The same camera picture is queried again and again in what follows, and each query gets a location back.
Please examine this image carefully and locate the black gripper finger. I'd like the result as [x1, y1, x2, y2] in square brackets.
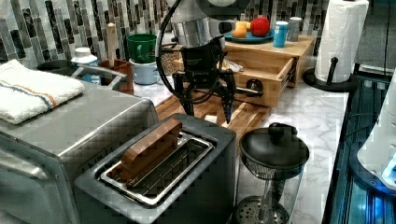
[218, 69, 236, 123]
[173, 72, 194, 116]

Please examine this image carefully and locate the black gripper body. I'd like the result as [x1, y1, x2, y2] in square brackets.
[182, 40, 223, 89]

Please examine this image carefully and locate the pale butter stick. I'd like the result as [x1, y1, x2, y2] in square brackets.
[205, 115, 218, 123]

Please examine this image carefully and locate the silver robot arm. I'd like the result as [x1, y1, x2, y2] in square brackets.
[164, 0, 250, 120]

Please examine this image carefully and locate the wooden cutting board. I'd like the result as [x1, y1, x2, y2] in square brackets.
[155, 96, 271, 137]

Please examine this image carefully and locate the wrapped bread in plastic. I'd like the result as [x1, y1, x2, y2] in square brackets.
[222, 60, 243, 72]

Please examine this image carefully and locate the glass jar of grains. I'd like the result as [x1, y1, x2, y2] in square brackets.
[162, 52, 180, 76]

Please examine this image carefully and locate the wooden drawer box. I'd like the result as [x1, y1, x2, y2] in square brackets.
[172, 32, 316, 108]

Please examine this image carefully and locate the light blue mug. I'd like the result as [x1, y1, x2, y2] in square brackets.
[129, 59, 160, 85]

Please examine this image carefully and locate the orange fruit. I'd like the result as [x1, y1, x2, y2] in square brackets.
[232, 27, 248, 38]

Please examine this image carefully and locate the brown wooden toast block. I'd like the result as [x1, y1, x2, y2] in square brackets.
[120, 119, 182, 182]

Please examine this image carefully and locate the teal plate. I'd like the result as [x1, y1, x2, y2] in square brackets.
[224, 29, 274, 44]

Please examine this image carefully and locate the yellow fruit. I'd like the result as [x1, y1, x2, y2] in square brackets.
[236, 21, 250, 31]

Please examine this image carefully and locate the brown utensil holder box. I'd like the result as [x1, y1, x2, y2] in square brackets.
[99, 59, 134, 94]

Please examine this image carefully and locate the green mug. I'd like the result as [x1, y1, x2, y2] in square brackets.
[127, 34, 156, 63]

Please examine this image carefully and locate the red apple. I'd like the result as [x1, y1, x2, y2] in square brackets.
[250, 17, 270, 37]

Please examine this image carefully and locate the blue can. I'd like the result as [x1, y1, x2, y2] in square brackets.
[274, 21, 289, 48]

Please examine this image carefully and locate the black paper towel holder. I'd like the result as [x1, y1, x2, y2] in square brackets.
[303, 57, 358, 92]

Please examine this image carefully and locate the glass french press black lid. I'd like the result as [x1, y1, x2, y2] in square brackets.
[232, 122, 309, 224]

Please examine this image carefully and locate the grey two-slot toaster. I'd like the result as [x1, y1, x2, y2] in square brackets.
[75, 114, 236, 224]

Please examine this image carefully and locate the wooden pestle utensil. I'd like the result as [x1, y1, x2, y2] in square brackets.
[107, 22, 116, 67]

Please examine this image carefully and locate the grey can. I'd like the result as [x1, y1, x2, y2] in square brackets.
[287, 17, 303, 42]

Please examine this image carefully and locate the white cap blue bottle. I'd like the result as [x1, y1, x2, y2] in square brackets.
[71, 47, 102, 85]

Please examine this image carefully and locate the white paper towel roll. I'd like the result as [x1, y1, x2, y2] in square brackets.
[315, 0, 369, 83]

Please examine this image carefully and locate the white striped folded towel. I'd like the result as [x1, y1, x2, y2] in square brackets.
[0, 60, 85, 124]

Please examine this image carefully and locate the stainless steel toaster oven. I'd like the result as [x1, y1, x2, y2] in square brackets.
[0, 83, 158, 224]

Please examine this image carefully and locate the black drawer handle bar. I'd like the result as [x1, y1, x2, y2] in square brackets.
[236, 79, 263, 97]

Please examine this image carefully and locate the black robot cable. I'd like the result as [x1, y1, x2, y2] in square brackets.
[154, 0, 225, 105]

